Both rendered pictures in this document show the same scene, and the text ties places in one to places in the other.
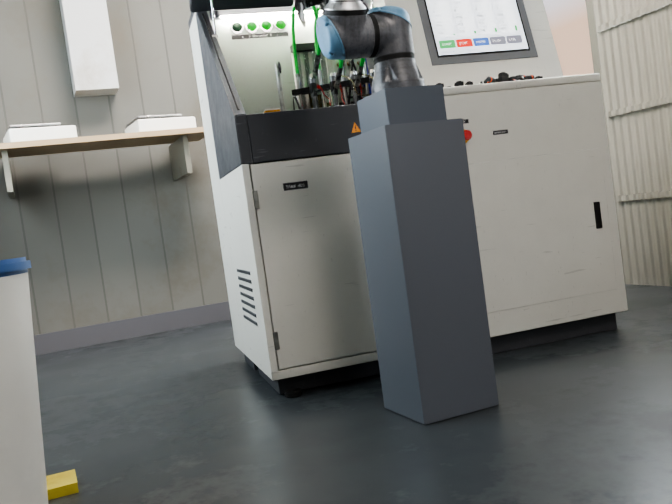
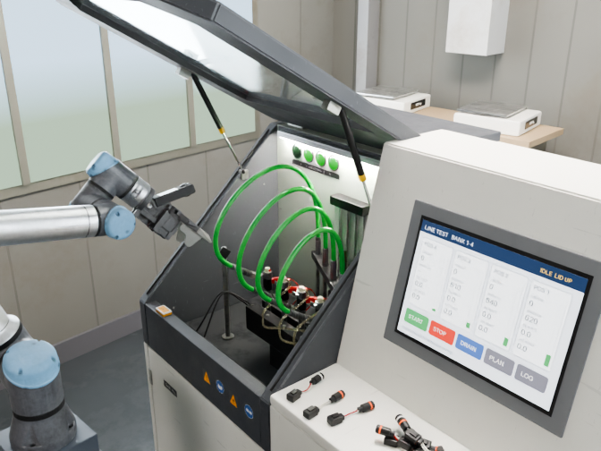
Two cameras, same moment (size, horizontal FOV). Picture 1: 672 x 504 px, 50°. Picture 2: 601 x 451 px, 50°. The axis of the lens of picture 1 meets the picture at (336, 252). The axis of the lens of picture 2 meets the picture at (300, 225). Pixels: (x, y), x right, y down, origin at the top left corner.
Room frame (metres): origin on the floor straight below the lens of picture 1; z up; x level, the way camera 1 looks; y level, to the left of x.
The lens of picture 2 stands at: (2.12, -1.63, 1.94)
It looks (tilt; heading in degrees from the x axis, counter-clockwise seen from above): 22 degrees down; 66
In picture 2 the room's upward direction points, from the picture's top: straight up
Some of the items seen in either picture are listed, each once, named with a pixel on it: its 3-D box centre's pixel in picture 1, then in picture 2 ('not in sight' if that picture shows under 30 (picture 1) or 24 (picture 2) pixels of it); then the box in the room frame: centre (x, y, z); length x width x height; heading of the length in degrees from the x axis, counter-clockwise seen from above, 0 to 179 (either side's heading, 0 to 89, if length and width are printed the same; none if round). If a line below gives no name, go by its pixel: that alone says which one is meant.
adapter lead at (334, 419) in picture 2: not in sight; (351, 412); (2.72, -0.56, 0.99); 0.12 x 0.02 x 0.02; 6
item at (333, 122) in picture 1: (338, 130); (203, 365); (2.50, -0.06, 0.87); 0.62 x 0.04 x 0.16; 106
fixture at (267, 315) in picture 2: not in sight; (292, 344); (2.76, -0.11, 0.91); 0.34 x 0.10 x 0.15; 106
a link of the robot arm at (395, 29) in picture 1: (388, 33); (32, 375); (2.05, -0.23, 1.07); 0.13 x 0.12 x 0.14; 109
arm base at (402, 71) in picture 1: (396, 75); (41, 417); (2.06, -0.24, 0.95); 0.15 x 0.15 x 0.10
